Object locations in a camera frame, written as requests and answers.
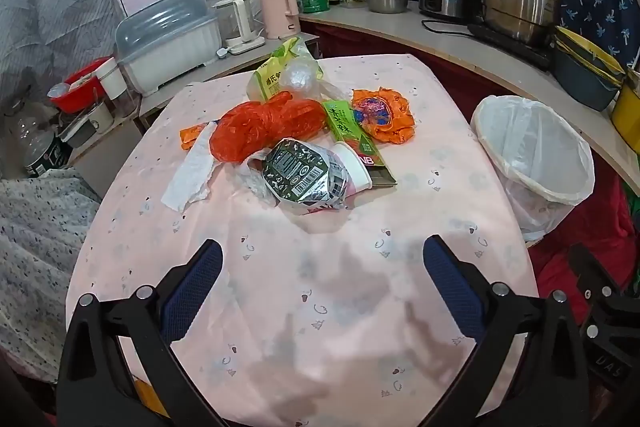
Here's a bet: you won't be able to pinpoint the silver black snack wrapper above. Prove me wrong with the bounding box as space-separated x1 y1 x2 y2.
247 138 351 214

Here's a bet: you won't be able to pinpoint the trash bin with white liner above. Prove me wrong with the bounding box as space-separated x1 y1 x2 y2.
470 95 596 243

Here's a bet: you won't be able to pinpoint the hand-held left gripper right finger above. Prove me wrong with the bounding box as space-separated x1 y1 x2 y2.
422 234 591 427

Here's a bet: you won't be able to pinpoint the low side shelf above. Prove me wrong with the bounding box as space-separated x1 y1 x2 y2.
60 32 321 182

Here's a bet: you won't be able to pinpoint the beige kitchen counter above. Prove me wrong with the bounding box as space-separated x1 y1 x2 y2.
300 7 640 192

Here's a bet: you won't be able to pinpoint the white mug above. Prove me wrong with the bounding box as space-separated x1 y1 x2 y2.
87 99 116 132

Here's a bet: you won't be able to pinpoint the yellow bucket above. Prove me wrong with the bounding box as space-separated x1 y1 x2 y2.
610 69 640 140

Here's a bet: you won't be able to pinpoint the floral cloth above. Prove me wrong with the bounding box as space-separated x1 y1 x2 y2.
0 169 103 383

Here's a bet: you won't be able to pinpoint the yellow-green snack packet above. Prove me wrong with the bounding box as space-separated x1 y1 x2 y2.
247 38 301 102

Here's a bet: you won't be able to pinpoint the grey printed curtain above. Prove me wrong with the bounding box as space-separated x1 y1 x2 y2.
0 0 126 108

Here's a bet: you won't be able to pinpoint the stacked dark yellow basins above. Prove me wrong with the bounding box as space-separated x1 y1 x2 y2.
550 26 626 112

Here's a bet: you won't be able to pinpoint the clear plastic bag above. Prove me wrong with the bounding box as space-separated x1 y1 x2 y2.
280 44 346 100

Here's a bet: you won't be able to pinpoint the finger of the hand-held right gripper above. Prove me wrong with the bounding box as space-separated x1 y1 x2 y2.
567 243 626 308

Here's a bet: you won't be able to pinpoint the orange snack wrapper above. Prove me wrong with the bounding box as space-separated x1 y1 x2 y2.
350 87 417 145

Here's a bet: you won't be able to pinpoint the green printed packet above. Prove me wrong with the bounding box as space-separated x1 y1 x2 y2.
322 99 398 188

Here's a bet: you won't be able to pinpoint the white power strip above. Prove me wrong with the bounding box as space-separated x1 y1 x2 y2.
222 37 267 56

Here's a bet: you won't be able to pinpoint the red plastic bag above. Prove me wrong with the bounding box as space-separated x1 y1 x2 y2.
209 91 328 164

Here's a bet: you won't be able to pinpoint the white lidded container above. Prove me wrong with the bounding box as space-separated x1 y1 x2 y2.
95 57 137 118

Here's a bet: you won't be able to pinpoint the red cloth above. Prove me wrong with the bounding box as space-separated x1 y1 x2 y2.
527 157 640 323

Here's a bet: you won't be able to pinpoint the white paper cup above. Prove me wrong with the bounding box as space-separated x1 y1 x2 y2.
332 142 373 196

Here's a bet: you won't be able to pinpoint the white paper towel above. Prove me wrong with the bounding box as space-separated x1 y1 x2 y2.
161 122 221 214

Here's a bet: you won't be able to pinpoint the black induction cooker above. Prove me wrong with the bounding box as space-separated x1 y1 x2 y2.
467 23 556 70

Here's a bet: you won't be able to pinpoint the pink electric kettle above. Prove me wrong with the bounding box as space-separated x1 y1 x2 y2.
257 0 301 40

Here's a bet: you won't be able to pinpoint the small orange packet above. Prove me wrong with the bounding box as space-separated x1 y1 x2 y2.
180 122 218 151

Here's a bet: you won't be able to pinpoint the red plastic basin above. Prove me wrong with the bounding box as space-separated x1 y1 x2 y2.
47 57 116 114

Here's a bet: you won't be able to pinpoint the pink printed tablecloth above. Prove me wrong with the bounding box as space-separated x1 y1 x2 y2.
65 53 541 427

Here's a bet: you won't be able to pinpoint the white dish box with lid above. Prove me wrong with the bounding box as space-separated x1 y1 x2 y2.
115 0 223 96

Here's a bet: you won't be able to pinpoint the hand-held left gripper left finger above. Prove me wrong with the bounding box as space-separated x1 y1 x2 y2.
56 238 224 427

